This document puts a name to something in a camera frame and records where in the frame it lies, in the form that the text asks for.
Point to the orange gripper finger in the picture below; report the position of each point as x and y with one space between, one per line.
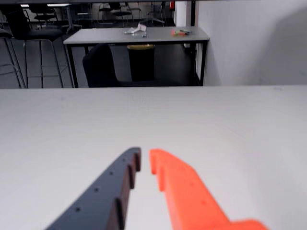
189 198

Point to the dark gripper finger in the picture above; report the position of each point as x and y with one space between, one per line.
100 198

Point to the blue green marker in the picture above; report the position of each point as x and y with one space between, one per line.
187 31

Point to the black office chair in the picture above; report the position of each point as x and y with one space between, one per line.
100 67

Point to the black bin with yellow liner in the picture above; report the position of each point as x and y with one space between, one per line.
141 64

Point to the grey table with black legs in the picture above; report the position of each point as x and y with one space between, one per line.
108 36

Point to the orange highlighter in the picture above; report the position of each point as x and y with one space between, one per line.
178 34

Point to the crumpled white paper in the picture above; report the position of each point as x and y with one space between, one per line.
134 30

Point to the black bar stool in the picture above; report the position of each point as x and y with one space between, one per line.
4 33
36 32

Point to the black background chair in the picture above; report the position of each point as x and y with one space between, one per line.
120 12
44 16

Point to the red wall object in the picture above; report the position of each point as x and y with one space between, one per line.
171 4

